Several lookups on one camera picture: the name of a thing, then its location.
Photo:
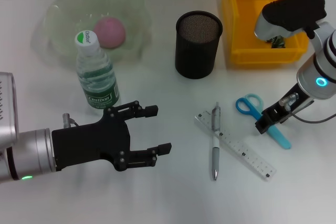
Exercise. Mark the green glass fruit plate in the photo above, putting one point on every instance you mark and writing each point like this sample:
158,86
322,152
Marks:
131,11

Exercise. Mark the grey white ballpoint pen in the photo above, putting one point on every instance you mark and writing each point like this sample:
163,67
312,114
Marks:
215,153

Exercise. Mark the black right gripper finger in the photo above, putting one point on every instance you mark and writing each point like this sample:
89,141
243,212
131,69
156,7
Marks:
263,124

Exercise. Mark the clear water bottle green label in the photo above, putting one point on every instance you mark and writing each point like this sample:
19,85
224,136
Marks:
99,82

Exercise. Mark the green plastic wrapper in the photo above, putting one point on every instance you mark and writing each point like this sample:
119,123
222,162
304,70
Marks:
275,42

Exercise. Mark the clear plastic ruler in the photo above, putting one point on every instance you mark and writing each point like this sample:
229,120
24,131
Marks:
236,145

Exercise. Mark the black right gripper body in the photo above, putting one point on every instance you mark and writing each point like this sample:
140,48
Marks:
277,112

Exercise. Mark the pink peach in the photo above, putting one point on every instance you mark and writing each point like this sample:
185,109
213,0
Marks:
110,32

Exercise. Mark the yellow plastic bin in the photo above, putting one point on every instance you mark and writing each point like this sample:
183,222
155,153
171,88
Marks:
241,24

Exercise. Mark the black mesh pen holder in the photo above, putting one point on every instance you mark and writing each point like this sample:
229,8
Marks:
195,51

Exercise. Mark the blue teal scissors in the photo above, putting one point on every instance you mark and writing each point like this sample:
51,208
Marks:
282,141

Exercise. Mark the right wrist camera black hood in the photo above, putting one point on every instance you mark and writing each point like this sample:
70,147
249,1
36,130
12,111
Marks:
294,9

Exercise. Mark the left wrist camera silver box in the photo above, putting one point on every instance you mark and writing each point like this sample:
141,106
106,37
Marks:
8,108

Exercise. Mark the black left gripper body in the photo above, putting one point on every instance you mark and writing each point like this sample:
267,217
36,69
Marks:
89,145

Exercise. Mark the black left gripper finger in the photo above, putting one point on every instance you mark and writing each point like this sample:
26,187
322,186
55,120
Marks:
141,158
131,111

